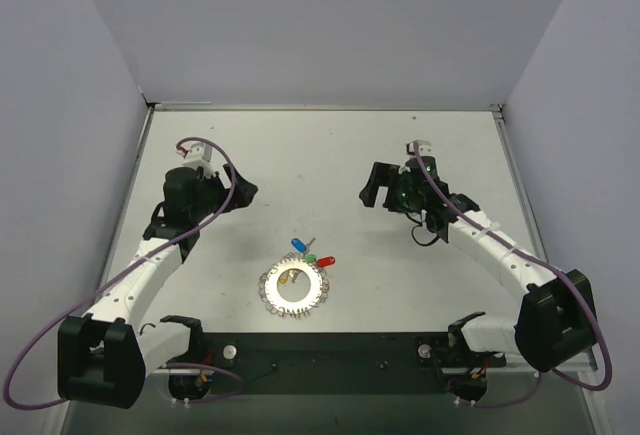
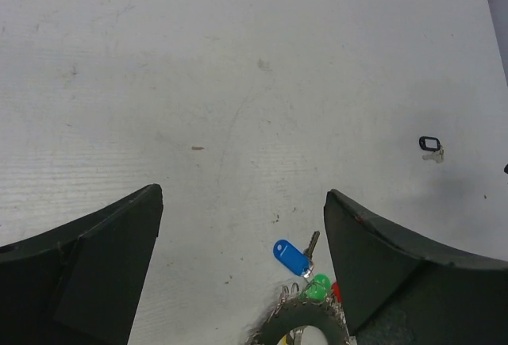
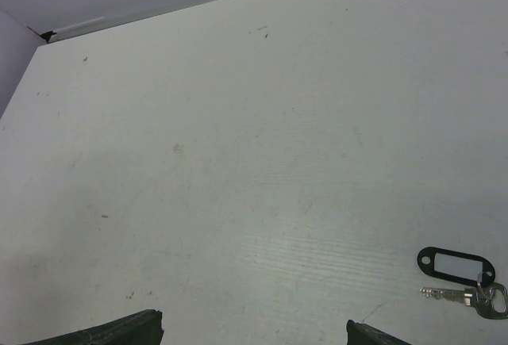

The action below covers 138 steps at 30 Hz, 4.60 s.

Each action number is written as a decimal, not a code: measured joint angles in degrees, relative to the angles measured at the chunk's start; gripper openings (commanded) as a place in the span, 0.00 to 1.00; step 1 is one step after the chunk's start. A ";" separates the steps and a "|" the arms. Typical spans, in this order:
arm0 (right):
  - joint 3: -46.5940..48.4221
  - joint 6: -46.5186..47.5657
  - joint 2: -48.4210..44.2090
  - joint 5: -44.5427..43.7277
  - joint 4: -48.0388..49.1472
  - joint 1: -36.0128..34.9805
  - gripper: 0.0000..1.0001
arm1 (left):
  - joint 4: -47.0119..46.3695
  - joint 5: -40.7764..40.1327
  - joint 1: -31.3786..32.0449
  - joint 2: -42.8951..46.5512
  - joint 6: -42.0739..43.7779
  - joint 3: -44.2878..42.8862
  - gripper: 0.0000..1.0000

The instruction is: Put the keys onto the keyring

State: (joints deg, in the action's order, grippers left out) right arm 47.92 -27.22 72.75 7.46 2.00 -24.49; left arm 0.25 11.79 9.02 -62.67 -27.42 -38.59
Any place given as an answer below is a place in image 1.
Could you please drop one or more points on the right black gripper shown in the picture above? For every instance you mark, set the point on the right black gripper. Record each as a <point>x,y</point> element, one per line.
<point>386,190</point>

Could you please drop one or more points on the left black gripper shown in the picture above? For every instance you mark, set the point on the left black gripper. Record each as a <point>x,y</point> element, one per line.
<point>228,195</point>

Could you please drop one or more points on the red tagged key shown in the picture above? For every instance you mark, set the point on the red tagged key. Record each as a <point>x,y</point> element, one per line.
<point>325,261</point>

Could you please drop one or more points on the yellow tagged key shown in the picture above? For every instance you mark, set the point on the yellow tagged key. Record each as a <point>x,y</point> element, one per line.
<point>290,275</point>

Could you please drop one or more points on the metal disc keyring holder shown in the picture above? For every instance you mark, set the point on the metal disc keyring holder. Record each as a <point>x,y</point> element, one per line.
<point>293,300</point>

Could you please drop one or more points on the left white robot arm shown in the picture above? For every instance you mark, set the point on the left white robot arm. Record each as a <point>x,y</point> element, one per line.
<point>104,356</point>

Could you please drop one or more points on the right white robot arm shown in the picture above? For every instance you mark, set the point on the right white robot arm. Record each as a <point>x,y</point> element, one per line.
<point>552,325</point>

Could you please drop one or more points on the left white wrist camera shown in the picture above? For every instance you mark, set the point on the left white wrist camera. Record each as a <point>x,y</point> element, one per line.
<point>195,153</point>

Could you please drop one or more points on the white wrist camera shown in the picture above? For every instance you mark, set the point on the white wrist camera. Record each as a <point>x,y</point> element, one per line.
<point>195,153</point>
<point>419,148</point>

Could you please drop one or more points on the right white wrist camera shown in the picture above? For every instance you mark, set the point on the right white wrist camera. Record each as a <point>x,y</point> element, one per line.
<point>419,148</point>

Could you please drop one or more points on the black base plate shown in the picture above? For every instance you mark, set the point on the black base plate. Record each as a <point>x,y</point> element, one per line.
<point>401,363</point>

